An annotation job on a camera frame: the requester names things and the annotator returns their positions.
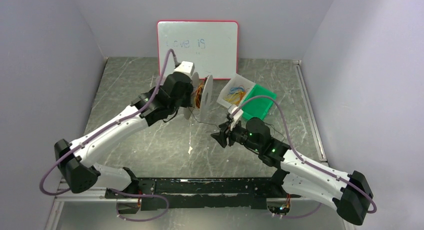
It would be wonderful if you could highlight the white perforated cable spool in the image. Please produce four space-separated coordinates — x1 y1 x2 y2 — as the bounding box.
183 72 214 122

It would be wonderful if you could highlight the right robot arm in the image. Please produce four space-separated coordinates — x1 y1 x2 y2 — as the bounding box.
210 117 374 226

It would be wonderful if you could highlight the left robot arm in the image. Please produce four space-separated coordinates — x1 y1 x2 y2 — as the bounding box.
54 70 199 194

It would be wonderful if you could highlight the green plastic bin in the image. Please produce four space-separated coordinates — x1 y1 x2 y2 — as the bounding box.
242 84 277 120

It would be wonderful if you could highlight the white plastic bin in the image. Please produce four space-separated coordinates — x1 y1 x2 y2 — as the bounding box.
216 73 256 109

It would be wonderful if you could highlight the red framed whiteboard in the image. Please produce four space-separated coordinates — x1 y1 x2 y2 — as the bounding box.
156 20 239 80

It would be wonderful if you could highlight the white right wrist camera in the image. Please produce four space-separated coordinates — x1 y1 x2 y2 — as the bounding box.
228 104 244 131

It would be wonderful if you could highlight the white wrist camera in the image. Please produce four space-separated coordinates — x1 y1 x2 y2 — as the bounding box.
173 61 195 77
228 104 244 131

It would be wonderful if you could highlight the yellow wire bundle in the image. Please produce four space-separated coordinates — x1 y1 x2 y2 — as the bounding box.
223 90 248 105

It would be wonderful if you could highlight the yellow wire on spool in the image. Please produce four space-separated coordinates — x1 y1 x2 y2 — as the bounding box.
194 84 206 108

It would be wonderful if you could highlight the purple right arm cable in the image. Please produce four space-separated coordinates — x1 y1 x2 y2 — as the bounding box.
236 95 379 214

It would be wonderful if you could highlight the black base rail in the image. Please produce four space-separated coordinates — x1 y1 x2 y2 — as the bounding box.
124 177 287 211

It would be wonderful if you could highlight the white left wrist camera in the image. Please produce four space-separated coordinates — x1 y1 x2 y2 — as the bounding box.
173 61 195 77

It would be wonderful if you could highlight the aluminium side rail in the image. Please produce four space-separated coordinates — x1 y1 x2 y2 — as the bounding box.
292 60 328 165

